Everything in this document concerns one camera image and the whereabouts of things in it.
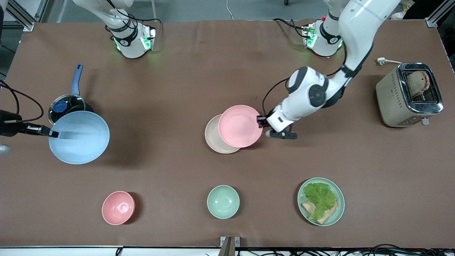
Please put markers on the toast slice in toaster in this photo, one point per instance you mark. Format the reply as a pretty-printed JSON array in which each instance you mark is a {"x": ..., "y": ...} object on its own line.
[{"x": 417, "y": 83}]

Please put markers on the green lettuce leaf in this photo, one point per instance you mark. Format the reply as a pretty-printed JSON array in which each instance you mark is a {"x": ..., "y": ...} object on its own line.
[{"x": 320, "y": 197}]

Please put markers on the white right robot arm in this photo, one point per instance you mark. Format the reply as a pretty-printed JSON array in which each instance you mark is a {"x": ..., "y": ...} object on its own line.
[{"x": 129, "y": 44}]

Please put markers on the white shoe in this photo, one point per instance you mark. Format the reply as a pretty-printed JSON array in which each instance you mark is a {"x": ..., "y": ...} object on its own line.
[{"x": 400, "y": 15}]

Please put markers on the beige plate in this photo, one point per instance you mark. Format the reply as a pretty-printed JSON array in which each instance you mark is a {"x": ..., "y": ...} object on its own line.
[{"x": 213, "y": 138}]

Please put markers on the pink bowl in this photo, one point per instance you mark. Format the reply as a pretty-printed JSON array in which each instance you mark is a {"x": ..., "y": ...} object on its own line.
[{"x": 118, "y": 208}]

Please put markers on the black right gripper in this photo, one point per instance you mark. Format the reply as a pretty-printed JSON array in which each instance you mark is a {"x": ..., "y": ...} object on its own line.
[{"x": 10, "y": 128}]

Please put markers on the beige and chrome toaster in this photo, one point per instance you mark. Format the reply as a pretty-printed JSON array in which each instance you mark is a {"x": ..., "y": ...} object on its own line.
[{"x": 394, "y": 103}]

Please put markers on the aluminium frame rail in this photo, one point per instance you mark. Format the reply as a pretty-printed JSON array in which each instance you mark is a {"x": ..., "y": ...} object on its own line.
[
  {"x": 17, "y": 14},
  {"x": 439, "y": 14}
]

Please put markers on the brown table cover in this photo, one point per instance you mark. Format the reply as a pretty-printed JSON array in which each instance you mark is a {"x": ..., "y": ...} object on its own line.
[{"x": 177, "y": 81}]

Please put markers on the green bowl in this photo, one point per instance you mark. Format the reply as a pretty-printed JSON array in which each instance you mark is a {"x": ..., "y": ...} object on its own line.
[{"x": 223, "y": 202}]

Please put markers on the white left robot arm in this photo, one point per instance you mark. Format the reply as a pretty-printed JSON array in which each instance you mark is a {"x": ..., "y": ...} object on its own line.
[{"x": 355, "y": 35}]

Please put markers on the pink plate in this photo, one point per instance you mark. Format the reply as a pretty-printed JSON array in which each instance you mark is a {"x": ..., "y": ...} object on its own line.
[{"x": 239, "y": 126}]

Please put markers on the metal bracket at table edge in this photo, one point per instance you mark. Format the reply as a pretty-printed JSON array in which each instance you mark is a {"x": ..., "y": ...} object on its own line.
[{"x": 229, "y": 245}]

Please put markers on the glass lid with blue knob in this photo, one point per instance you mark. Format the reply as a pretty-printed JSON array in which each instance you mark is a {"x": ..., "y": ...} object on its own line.
[{"x": 65, "y": 105}]

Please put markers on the green plate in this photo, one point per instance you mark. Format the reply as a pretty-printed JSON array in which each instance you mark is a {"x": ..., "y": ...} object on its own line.
[{"x": 339, "y": 209}]

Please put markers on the brown bread slice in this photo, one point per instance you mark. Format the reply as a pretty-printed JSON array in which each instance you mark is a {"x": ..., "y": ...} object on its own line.
[{"x": 328, "y": 215}]

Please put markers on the white table edge rail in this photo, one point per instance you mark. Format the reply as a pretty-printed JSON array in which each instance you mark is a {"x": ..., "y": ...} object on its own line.
[{"x": 60, "y": 250}]

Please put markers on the blue plate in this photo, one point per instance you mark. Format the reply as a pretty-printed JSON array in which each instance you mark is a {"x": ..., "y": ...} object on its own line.
[{"x": 83, "y": 142}]

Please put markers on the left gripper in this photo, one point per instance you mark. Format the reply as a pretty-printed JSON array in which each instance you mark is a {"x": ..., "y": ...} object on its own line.
[{"x": 262, "y": 121}]

